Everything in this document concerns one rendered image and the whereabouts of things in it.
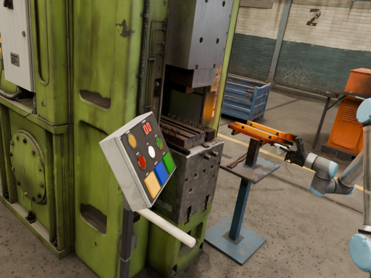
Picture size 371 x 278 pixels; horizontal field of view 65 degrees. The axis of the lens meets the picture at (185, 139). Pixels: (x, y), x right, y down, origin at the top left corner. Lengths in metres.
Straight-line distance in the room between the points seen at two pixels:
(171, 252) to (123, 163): 1.05
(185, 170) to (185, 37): 0.69
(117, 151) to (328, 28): 8.39
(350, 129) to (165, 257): 3.60
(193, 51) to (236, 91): 3.92
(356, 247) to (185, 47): 1.16
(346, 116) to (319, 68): 4.36
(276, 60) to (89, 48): 8.12
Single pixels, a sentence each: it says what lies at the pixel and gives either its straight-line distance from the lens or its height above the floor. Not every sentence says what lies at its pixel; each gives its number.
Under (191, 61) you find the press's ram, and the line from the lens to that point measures 1.47.
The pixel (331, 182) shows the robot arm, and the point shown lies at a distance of 1.91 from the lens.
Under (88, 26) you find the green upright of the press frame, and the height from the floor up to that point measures 1.49.
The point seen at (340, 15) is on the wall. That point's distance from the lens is 9.07.
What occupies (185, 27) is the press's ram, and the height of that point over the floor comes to 1.55.
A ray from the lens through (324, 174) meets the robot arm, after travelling 1.83.
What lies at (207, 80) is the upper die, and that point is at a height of 1.30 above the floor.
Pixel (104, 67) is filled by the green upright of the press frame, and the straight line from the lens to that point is 1.59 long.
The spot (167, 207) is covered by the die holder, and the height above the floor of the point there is 0.53.
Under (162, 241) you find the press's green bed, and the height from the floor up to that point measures 0.27.
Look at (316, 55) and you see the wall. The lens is 9.13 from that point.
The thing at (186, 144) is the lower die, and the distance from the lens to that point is 1.63.
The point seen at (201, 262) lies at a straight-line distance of 2.28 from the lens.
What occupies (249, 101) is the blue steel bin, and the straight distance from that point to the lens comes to 5.29.
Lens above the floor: 1.57
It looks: 21 degrees down
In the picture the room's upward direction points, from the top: 8 degrees clockwise
